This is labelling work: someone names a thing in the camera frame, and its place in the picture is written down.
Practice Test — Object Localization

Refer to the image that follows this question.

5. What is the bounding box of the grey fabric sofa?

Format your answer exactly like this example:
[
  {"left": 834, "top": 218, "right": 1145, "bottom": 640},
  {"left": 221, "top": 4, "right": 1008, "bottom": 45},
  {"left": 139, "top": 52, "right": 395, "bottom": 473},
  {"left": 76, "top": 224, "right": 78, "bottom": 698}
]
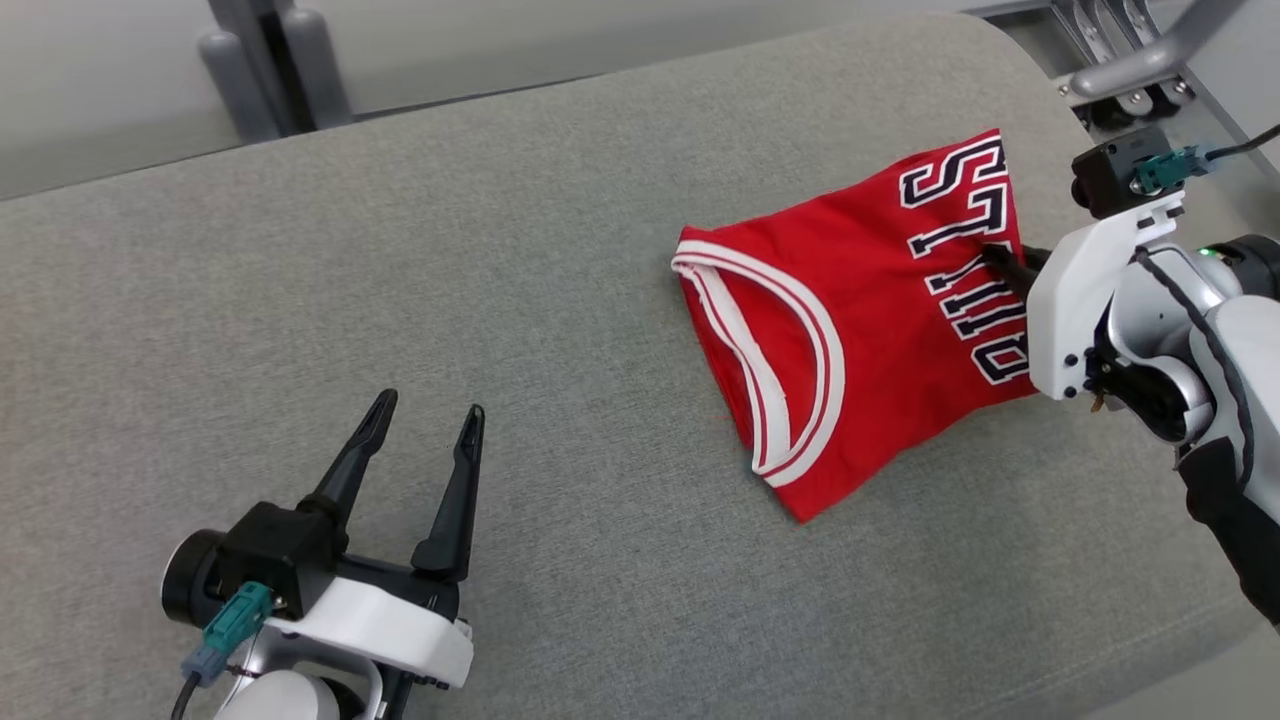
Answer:
[{"left": 0, "top": 10, "right": 1280, "bottom": 720}]

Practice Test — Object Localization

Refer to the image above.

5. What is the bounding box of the teal camera connector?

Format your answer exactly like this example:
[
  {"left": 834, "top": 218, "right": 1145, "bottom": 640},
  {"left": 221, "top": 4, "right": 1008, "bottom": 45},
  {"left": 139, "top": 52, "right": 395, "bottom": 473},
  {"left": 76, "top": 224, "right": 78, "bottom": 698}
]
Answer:
[
  {"left": 182, "top": 582, "right": 276, "bottom": 686},
  {"left": 1132, "top": 146, "right": 1211, "bottom": 196}
]

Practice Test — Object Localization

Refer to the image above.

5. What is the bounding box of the teal left camera connector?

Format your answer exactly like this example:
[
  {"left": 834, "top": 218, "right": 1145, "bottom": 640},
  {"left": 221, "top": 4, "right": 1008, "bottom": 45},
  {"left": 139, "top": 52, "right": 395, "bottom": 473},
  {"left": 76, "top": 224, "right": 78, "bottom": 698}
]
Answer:
[{"left": 182, "top": 582, "right": 276, "bottom": 686}]

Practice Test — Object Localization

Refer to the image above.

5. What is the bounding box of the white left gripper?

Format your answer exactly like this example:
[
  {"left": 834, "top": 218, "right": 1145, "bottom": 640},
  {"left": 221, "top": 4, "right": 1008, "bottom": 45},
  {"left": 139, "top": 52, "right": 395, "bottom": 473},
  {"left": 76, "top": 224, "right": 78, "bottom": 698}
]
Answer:
[{"left": 265, "top": 389, "right": 486, "bottom": 689}]

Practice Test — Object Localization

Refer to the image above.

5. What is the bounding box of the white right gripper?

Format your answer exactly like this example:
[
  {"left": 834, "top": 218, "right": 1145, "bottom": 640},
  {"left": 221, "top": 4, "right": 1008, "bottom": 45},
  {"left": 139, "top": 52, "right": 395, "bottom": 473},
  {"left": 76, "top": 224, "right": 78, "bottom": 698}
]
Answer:
[{"left": 982, "top": 190, "right": 1186, "bottom": 401}]

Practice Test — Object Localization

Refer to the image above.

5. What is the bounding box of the teal right camera connector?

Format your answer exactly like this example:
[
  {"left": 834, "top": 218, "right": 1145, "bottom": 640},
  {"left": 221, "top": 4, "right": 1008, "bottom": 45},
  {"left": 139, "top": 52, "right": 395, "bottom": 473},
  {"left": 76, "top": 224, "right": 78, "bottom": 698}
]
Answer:
[{"left": 1132, "top": 146, "right": 1211, "bottom": 196}]

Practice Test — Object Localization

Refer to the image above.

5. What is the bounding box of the grey metal tube frame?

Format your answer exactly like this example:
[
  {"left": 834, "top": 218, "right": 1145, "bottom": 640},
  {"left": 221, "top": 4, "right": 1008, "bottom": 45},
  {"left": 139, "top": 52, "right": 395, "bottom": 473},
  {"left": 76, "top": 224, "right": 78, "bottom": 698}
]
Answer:
[{"left": 1045, "top": 0, "right": 1280, "bottom": 151}]

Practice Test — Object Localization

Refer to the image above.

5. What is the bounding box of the red Bulls basketball jersey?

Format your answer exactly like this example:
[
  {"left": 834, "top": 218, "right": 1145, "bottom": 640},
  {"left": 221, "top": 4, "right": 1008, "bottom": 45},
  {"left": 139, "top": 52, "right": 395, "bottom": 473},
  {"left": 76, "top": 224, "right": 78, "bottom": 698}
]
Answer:
[{"left": 670, "top": 128, "right": 1041, "bottom": 524}]

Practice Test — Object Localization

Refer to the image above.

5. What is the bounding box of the grey cylindrical post foot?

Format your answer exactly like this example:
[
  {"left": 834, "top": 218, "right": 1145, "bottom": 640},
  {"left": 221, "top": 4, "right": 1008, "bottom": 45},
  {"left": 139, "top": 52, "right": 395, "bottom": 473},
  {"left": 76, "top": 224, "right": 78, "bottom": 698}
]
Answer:
[
  {"left": 197, "top": 30, "right": 281, "bottom": 144},
  {"left": 282, "top": 8, "right": 353, "bottom": 129}
]

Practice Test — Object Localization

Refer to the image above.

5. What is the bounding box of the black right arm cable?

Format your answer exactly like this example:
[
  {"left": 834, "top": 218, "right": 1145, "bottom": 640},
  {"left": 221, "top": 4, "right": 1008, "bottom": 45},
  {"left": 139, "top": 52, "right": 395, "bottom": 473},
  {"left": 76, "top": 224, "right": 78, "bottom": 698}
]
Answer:
[{"left": 1133, "top": 122, "right": 1280, "bottom": 491}]

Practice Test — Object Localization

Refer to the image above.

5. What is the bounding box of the grey metal partition post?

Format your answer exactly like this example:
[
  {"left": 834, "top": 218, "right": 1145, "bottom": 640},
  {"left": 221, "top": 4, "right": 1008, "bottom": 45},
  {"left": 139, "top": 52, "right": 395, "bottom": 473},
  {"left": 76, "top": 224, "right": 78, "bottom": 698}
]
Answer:
[{"left": 205, "top": 0, "right": 351, "bottom": 141}]

